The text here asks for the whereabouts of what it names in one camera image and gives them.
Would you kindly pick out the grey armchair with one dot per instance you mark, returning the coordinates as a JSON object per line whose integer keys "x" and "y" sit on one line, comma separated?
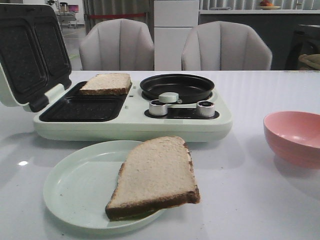
{"x": 118, "y": 45}
{"x": 225, "y": 46}

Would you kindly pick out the beige cushion at right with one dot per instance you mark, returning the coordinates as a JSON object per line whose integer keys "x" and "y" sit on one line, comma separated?
{"x": 310, "y": 62}

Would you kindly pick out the black round frying pan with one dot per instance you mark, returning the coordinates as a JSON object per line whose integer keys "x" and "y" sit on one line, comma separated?
{"x": 190, "y": 88}

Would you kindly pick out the left silver control knob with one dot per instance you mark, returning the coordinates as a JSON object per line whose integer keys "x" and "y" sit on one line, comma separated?
{"x": 157, "y": 108}

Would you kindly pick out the silver control knob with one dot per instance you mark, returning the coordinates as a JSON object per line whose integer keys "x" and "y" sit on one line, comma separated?
{"x": 157, "y": 108}
{"x": 205, "y": 109}

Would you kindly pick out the bread slice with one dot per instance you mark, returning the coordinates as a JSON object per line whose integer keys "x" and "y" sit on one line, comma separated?
{"x": 107, "y": 84}
{"x": 157, "y": 174}

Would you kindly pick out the green breakfast maker lid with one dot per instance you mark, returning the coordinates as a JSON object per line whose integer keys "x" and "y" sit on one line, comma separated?
{"x": 33, "y": 56}

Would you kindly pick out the green breakfast maker base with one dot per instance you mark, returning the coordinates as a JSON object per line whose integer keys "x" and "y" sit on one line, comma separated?
{"x": 75, "y": 117}

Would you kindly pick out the pink bowl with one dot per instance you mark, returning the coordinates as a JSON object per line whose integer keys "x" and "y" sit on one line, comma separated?
{"x": 294, "y": 136}

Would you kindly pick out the red barrier belt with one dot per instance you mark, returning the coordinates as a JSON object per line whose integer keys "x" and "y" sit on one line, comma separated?
{"x": 118, "y": 16}

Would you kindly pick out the right silver control knob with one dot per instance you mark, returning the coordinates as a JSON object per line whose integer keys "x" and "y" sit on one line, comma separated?
{"x": 205, "y": 109}

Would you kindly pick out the fruit bowl on counter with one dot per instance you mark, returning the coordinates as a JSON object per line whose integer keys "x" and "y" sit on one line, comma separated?
{"x": 268, "y": 5}

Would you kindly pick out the white cabinet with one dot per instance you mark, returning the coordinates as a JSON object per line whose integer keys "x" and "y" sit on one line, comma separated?
{"x": 173, "y": 20}

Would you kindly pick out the right grey armchair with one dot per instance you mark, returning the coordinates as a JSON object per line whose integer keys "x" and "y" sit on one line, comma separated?
{"x": 225, "y": 46}

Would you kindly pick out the left grey armchair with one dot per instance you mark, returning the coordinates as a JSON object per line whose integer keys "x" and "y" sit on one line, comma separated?
{"x": 118, "y": 45}

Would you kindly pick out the light green round plate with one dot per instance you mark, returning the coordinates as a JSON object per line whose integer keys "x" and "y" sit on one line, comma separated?
{"x": 79, "y": 187}

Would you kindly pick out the dark grey counter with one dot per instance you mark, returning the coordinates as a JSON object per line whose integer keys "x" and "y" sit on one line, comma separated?
{"x": 288, "y": 33}

